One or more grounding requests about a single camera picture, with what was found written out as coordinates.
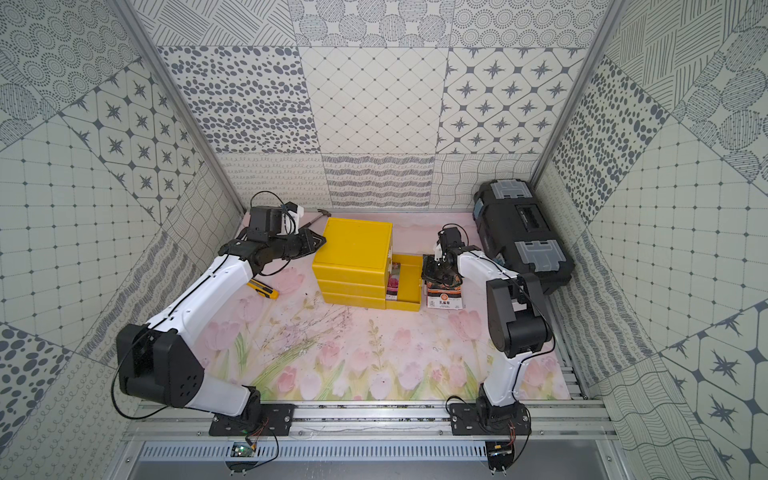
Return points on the hammer with black handle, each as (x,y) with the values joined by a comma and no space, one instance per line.
(322,213)

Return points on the black plastic toolbox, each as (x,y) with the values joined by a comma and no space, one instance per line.
(514,232)

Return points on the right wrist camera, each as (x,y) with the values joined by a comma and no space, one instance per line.
(450,242)

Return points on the aluminium frame rail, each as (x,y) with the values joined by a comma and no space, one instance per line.
(399,420)

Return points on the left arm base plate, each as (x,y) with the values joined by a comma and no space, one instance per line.
(273,418)

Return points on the yellow black utility knife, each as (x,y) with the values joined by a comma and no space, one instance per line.
(263,289)

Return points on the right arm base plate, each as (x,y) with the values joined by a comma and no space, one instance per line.
(469,419)

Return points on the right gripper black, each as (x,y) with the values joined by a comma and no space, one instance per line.
(428,273)

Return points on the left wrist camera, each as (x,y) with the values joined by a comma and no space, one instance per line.
(266,222)

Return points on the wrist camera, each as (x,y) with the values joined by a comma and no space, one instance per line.
(266,222)
(450,242)

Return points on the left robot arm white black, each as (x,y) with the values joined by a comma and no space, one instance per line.
(155,359)

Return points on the yellow plastic drawer cabinet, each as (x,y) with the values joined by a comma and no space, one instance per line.
(353,267)

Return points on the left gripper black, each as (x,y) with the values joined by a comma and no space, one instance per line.
(303,243)

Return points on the white slotted cable duct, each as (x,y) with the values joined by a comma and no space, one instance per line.
(315,451)

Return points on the magenta flower seed bag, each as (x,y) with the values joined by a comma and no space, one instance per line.
(393,282)

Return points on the dark orange fruit seed bag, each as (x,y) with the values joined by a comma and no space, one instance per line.
(443,297)

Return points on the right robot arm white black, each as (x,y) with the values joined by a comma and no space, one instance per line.
(516,320)

